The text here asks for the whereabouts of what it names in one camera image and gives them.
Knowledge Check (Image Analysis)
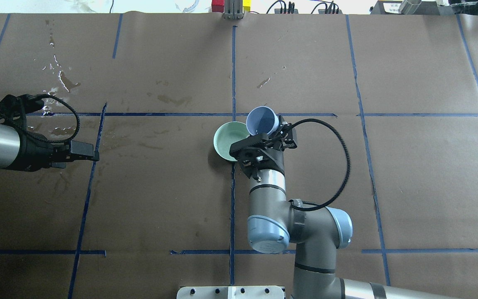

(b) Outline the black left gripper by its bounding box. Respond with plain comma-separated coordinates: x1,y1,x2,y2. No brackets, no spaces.
17,126,100,172

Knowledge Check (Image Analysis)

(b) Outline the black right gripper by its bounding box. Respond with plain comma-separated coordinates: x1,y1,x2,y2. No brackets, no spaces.
229,123,297,181

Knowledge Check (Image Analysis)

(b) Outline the blue plastic cup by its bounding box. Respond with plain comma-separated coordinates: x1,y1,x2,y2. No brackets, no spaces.
245,106,280,136

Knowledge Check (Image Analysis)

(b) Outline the mint green bowl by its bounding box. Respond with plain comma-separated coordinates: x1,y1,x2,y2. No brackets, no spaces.
214,121,250,162

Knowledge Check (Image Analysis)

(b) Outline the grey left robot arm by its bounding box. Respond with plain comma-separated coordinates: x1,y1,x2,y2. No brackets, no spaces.
0,124,99,253

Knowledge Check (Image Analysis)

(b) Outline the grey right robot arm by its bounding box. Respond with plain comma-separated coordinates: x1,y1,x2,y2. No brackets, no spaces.
230,121,441,299

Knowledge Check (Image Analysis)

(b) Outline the black power connector left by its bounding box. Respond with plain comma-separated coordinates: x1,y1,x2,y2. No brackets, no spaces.
266,0,298,15

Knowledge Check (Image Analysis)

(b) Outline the black power connector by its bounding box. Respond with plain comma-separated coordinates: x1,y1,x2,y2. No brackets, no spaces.
266,0,298,15
310,0,343,15

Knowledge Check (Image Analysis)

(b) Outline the yellow block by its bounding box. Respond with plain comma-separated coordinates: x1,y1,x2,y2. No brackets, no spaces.
242,0,252,12

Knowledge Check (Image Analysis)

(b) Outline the red block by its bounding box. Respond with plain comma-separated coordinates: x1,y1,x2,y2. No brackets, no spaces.
211,0,224,13

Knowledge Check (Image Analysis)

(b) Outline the black power connector right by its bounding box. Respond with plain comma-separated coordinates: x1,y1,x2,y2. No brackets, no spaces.
310,0,343,15

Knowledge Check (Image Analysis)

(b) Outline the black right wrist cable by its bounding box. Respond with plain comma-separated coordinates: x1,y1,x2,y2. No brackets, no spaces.
289,118,351,211

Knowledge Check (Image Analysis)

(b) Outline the aluminium camera post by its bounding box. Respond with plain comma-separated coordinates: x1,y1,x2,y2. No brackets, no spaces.
222,0,244,20

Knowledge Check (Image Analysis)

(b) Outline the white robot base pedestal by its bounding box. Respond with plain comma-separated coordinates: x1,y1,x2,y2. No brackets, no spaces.
176,285,286,299

